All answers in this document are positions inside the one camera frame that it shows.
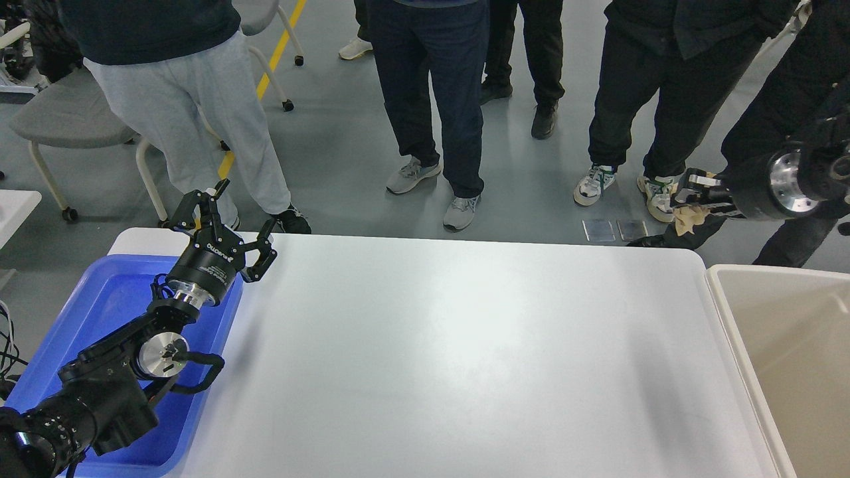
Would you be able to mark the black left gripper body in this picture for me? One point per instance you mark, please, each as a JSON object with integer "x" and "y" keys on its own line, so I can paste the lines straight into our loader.
{"x": 206, "y": 270}

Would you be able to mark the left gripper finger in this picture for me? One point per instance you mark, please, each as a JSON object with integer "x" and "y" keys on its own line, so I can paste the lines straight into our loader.
{"x": 197, "y": 215}
{"x": 266, "y": 257}

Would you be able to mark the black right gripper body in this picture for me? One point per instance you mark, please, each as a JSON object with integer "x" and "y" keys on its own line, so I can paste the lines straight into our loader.
{"x": 768, "y": 187}

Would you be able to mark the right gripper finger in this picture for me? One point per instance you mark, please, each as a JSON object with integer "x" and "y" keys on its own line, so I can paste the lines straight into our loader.
{"x": 696, "y": 181}
{"x": 701, "y": 207}

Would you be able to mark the brown paper ball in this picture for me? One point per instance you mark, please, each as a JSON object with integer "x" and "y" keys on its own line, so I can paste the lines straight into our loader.
{"x": 685, "y": 226}

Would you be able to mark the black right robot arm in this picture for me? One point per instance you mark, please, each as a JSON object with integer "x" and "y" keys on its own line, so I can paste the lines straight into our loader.
{"x": 804, "y": 176}

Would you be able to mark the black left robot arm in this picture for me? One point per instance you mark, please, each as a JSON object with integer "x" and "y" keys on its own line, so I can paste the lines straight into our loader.
{"x": 109, "y": 391}

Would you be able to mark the metal floor plate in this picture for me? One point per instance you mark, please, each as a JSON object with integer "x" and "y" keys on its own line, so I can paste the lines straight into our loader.
{"x": 598, "y": 231}
{"x": 631, "y": 230}

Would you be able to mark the person in black coat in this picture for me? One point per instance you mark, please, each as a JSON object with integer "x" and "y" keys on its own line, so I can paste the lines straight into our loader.
{"x": 792, "y": 96}

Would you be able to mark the beige plastic bin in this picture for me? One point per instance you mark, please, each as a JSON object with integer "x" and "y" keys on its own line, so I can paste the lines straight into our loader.
{"x": 788, "y": 329}

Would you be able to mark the person in grey sweatpants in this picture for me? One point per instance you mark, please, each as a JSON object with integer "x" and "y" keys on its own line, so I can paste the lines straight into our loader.
{"x": 166, "y": 69}

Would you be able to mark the grey chair with castors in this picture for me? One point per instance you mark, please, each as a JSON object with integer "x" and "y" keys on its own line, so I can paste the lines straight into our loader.
{"x": 70, "y": 114}

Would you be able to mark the white side table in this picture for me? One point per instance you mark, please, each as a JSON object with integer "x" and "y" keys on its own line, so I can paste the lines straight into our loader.
{"x": 16, "y": 206}

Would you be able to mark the person in black trousers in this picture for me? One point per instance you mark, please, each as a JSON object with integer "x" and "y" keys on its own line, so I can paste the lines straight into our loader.
{"x": 544, "y": 47}

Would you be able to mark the person in navy trousers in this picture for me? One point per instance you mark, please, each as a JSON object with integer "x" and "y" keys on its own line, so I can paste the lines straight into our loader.
{"x": 430, "y": 57}

